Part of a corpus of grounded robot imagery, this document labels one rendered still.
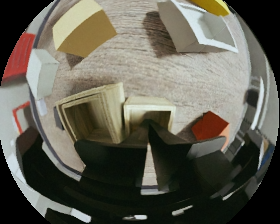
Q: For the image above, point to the orange block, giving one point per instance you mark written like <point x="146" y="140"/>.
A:
<point x="211" y="125"/>

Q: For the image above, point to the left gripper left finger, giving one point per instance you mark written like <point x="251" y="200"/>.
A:
<point x="129" y="155"/>

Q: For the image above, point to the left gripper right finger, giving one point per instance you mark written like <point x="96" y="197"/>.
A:
<point x="170" y="154"/>

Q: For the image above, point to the yellow rectangular block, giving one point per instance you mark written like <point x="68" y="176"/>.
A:
<point x="216" y="7"/>

